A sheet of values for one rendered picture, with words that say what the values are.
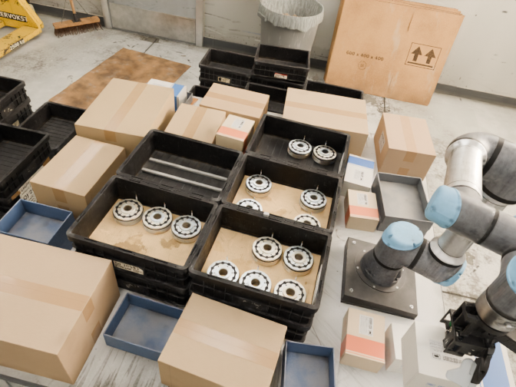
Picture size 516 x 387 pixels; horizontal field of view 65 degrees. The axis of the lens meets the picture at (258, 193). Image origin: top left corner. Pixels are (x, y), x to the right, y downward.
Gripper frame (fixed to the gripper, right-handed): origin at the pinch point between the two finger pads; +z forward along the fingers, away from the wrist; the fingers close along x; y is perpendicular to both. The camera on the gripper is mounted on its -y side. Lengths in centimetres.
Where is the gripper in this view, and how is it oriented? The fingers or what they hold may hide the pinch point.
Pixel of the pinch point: (458, 362)
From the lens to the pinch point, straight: 105.3
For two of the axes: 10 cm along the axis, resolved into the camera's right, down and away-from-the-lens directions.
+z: -1.0, 7.1, 7.0
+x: -2.1, 6.7, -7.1
